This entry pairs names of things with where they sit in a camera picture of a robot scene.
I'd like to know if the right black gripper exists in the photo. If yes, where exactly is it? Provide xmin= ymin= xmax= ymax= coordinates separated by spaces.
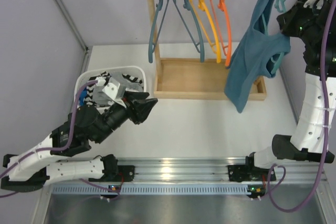
xmin=278 ymin=0 xmax=324 ymax=44

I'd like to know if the teal hanger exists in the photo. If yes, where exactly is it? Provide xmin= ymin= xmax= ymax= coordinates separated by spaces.
xmin=148 ymin=0 xmax=173 ymax=63
xmin=268 ymin=0 xmax=287 ymax=74
xmin=167 ymin=0 xmax=206 ymax=63

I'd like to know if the teal blue tank top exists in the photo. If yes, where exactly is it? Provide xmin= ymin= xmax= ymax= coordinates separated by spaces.
xmin=224 ymin=0 xmax=290 ymax=113

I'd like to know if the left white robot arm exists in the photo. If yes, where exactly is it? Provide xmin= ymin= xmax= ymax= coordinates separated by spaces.
xmin=1 ymin=91 xmax=158 ymax=193

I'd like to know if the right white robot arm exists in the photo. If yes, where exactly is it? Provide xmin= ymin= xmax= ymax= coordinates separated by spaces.
xmin=224 ymin=0 xmax=335 ymax=182

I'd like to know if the orange hanger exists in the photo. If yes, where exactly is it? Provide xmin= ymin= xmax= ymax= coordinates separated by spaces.
xmin=209 ymin=0 xmax=232 ymax=68

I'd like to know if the yellow hanger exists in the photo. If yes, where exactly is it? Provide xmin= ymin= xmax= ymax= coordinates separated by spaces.
xmin=189 ymin=0 xmax=222 ymax=63

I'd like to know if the white plastic laundry basket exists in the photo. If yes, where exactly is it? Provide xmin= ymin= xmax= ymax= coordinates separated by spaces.
xmin=74 ymin=66 xmax=147 ymax=111

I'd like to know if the grey garment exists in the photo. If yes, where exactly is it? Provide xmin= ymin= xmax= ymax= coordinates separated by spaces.
xmin=92 ymin=71 xmax=143 ymax=107

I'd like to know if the black white striped garment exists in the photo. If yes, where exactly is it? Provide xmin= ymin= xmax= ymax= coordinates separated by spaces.
xmin=79 ymin=71 xmax=144 ymax=108

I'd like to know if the wooden clothes rack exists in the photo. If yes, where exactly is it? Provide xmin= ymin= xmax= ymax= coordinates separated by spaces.
xmin=144 ymin=0 xmax=323 ymax=101

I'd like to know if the blue garment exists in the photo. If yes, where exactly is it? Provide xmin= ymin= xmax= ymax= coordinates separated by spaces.
xmin=78 ymin=90 xmax=87 ymax=106

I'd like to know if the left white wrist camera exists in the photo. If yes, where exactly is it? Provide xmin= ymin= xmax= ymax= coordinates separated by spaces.
xmin=92 ymin=77 xmax=126 ymax=107

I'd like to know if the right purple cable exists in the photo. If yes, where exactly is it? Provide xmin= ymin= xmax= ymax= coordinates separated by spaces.
xmin=267 ymin=0 xmax=336 ymax=213

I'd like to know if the purple cable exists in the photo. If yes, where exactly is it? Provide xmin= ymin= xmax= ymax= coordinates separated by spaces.
xmin=267 ymin=0 xmax=336 ymax=213
xmin=0 ymin=80 xmax=124 ymax=201

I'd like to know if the aluminium mounting rail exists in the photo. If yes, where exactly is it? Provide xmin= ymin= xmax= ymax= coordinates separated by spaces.
xmin=52 ymin=157 xmax=319 ymax=197

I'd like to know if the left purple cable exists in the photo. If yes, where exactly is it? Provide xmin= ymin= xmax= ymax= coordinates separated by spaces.
xmin=0 ymin=80 xmax=124 ymax=201

